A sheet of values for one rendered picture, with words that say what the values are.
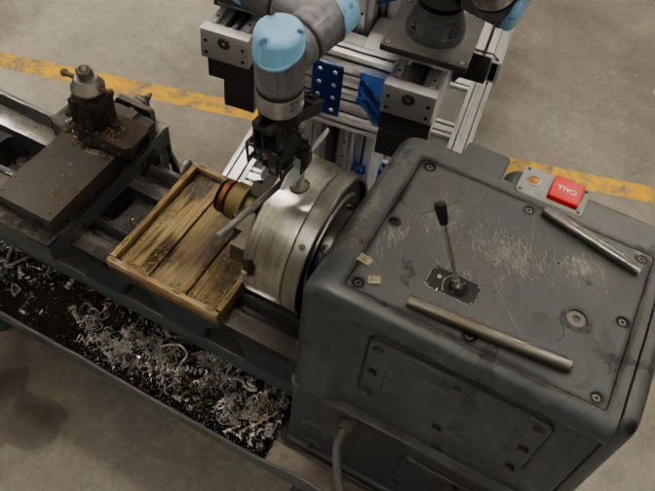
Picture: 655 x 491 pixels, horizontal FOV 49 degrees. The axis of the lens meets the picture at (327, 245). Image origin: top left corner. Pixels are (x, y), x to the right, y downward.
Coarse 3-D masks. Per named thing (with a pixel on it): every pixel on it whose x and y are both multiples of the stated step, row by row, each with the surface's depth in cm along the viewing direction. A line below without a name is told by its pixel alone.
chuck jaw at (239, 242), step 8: (240, 208) 150; (248, 216) 149; (240, 224) 147; (248, 224) 147; (240, 232) 146; (248, 232) 146; (240, 240) 144; (232, 248) 143; (240, 248) 142; (232, 256) 145; (240, 256) 144; (248, 264) 142; (248, 272) 143
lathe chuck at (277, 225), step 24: (312, 168) 142; (336, 168) 145; (288, 192) 137; (312, 192) 137; (264, 216) 137; (288, 216) 136; (264, 240) 137; (288, 240) 136; (264, 264) 139; (264, 288) 143
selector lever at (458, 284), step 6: (444, 228) 119; (444, 234) 119; (444, 240) 120; (450, 246) 120; (450, 252) 121; (450, 258) 121; (450, 264) 122; (456, 270) 123; (456, 276) 123; (450, 282) 125; (456, 282) 123; (462, 282) 125; (450, 288) 124; (456, 288) 123; (462, 288) 124; (456, 294) 123; (462, 294) 123
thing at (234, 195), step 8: (224, 184) 152; (232, 184) 153; (240, 184) 152; (248, 184) 154; (216, 192) 152; (224, 192) 152; (232, 192) 151; (240, 192) 151; (248, 192) 151; (216, 200) 152; (224, 200) 152; (232, 200) 151; (240, 200) 150; (248, 200) 151; (216, 208) 154; (224, 208) 152; (232, 208) 151; (256, 208) 157; (232, 216) 152
